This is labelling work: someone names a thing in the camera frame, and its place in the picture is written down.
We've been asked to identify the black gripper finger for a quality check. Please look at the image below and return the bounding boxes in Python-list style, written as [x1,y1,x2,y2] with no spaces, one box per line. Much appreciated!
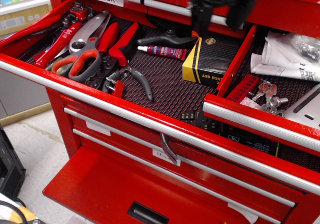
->
[191,4,213,37]
[226,0,256,31]

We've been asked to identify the red threadlocker glue tube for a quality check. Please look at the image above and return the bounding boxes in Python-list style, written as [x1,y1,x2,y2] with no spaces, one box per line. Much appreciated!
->
[137,45,187,61]

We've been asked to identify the large open red drawer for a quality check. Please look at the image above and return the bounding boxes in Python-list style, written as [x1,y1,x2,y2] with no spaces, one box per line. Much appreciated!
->
[0,0,320,202]

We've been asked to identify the small open red drawer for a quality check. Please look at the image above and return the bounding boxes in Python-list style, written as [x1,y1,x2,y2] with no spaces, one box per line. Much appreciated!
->
[202,25,320,156]

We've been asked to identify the black clamp tool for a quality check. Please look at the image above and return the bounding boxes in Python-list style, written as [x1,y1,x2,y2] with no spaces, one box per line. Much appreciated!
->
[136,26,198,49]

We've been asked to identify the black yellow wrench set box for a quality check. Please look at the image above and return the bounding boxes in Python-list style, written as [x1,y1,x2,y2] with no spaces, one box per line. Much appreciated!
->
[182,33,241,88]

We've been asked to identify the white folded paper sheets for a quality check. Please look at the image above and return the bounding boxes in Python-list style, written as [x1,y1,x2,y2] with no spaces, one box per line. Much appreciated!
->
[250,31,320,82]

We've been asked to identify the red hex key holder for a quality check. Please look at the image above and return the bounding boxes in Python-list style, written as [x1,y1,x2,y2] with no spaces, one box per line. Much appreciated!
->
[226,74,260,103]

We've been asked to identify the clear bag of screws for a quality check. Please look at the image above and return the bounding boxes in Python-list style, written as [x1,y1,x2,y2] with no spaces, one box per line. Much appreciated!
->
[290,34,320,63]

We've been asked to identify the silver key bunch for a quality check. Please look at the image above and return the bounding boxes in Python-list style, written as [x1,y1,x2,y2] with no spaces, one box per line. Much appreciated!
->
[252,81,278,104]

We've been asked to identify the silver hex bolt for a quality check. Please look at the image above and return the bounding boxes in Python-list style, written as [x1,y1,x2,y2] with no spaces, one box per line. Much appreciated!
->
[270,96,289,107]

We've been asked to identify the black crimper die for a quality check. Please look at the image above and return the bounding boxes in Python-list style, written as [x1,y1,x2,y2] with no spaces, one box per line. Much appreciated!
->
[178,110,221,134]

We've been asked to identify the red tool chest cabinet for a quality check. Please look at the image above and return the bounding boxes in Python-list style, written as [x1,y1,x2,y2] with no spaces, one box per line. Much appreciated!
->
[0,0,320,224]

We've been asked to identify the silver metal plate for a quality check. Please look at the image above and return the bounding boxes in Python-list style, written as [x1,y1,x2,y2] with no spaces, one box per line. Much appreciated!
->
[283,84,320,129]

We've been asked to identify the black labelled box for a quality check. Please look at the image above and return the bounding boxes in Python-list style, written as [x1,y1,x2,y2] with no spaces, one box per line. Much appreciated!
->
[220,127,279,156]

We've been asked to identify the silver hook tool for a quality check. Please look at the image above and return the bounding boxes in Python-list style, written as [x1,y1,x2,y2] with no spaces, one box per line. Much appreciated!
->
[160,133,178,165]

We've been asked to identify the white adhesives label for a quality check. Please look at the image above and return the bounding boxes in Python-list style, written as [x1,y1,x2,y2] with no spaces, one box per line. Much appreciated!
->
[152,149,181,166]

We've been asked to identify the open red bottom panel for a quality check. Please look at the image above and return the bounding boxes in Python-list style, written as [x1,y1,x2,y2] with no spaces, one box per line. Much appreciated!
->
[43,146,248,224]

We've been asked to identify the black case on floor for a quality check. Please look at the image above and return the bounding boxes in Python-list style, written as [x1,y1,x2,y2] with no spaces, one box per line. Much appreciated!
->
[0,126,26,199]

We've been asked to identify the red handled crimping pliers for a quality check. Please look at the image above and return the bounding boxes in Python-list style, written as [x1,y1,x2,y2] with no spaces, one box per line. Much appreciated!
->
[84,22,142,92]

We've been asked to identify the grey handled small cutters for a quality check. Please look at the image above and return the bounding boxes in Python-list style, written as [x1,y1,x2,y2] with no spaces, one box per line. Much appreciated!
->
[101,63,153,101]

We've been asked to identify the red handled wire stripper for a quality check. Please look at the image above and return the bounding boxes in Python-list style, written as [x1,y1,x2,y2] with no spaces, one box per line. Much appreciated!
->
[33,1,93,69]

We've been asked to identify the red grey handled scissors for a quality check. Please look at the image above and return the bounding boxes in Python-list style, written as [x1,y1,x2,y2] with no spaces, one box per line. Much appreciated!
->
[51,10,112,83]

